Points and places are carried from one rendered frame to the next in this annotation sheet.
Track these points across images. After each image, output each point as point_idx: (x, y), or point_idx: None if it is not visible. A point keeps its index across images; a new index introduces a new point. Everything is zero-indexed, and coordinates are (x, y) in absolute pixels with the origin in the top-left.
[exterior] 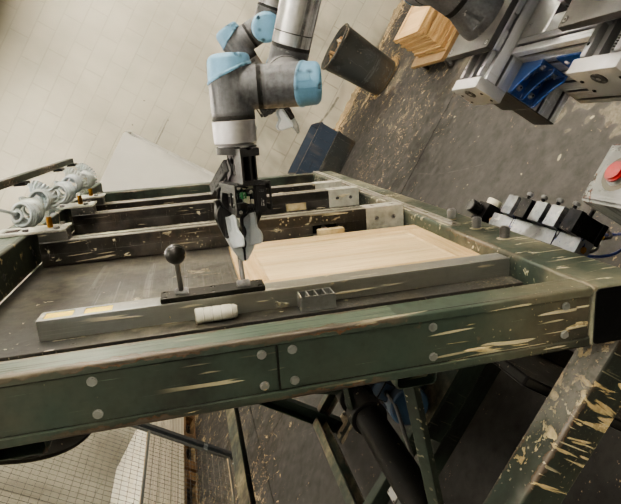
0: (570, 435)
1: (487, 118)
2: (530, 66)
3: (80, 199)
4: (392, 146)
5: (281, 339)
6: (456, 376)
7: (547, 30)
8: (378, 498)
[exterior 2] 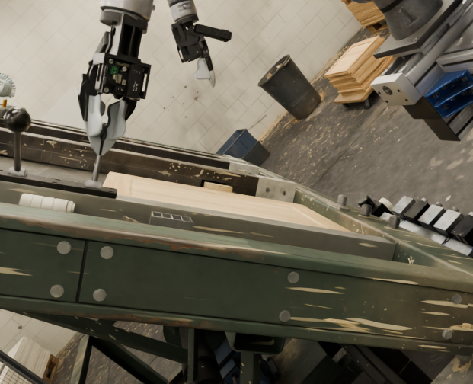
0: None
1: (389, 154)
2: (452, 75)
3: None
4: (301, 162)
5: (95, 234)
6: (307, 377)
7: None
8: None
